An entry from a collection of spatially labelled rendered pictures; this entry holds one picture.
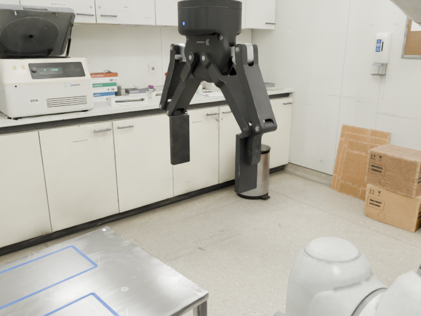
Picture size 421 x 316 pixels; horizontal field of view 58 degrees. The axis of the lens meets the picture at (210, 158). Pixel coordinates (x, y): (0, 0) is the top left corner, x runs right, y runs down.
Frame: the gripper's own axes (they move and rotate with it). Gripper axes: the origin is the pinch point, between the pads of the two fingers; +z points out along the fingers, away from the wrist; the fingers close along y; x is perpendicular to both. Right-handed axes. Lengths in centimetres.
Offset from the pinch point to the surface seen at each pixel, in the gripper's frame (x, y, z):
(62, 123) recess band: -52, 223, 37
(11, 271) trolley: 17, 56, 38
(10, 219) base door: -10, 219, 94
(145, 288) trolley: -5.4, 30.0, 37.9
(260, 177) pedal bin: -204, 181, 98
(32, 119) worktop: -31, 217, 30
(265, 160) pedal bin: -209, 180, 84
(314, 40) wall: -289, 197, -18
